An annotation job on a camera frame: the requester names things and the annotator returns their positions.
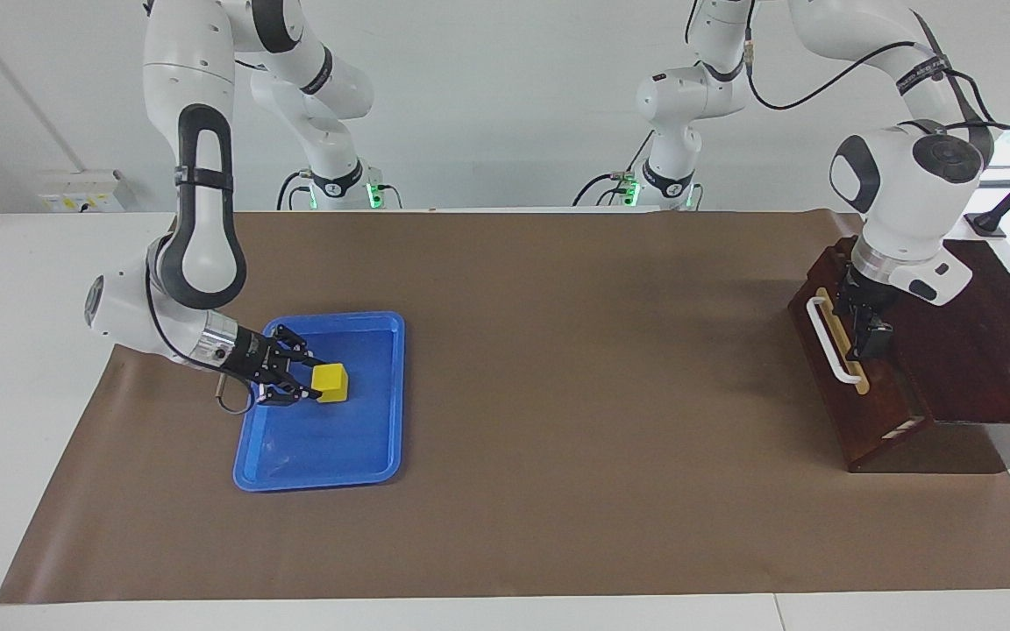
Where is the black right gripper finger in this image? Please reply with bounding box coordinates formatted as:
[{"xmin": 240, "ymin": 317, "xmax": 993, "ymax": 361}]
[
  {"xmin": 254, "ymin": 372, "xmax": 324, "ymax": 409},
  {"xmin": 268, "ymin": 323, "xmax": 329, "ymax": 371}
]

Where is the white drawer handle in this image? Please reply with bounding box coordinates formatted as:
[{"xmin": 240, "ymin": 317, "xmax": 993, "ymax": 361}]
[{"xmin": 805, "ymin": 295, "xmax": 864, "ymax": 387}]

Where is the yellow cube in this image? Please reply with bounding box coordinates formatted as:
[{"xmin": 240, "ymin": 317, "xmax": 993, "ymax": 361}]
[{"xmin": 309, "ymin": 362, "xmax": 351, "ymax": 405}]

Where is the wooden drawer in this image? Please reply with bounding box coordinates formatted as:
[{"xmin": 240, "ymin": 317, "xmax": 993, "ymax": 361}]
[{"xmin": 787, "ymin": 247, "xmax": 935, "ymax": 471}]

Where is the blue plastic tray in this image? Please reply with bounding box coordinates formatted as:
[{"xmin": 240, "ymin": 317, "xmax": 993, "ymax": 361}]
[{"xmin": 232, "ymin": 311, "xmax": 407, "ymax": 493}]

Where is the dark wooden cabinet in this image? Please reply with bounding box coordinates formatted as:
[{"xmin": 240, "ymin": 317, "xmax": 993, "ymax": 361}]
[{"xmin": 787, "ymin": 235, "xmax": 1010, "ymax": 475}]

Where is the brown table mat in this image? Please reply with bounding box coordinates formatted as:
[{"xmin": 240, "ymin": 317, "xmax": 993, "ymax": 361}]
[{"xmin": 0, "ymin": 207, "xmax": 1010, "ymax": 605}]

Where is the black right base cable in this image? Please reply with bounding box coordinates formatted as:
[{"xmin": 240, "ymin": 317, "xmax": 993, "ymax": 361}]
[{"xmin": 274, "ymin": 170, "xmax": 315, "ymax": 212}]

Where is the black base cable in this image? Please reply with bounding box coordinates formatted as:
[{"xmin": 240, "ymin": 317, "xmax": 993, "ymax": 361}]
[
  {"xmin": 274, "ymin": 170, "xmax": 315, "ymax": 212},
  {"xmin": 572, "ymin": 131, "xmax": 657, "ymax": 209}
]

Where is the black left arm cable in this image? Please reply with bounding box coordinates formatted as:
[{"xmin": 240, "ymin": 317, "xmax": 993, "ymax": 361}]
[{"xmin": 685, "ymin": 0, "xmax": 1010, "ymax": 159}]

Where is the white wall socket box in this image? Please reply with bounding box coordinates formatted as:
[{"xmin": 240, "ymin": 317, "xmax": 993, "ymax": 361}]
[{"xmin": 39, "ymin": 170, "xmax": 126, "ymax": 214}]

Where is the black left base cable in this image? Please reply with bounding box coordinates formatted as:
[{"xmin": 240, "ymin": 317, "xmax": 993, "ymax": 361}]
[{"xmin": 572, "ymin": 131, "xmax": 657, "ymax": 209}]

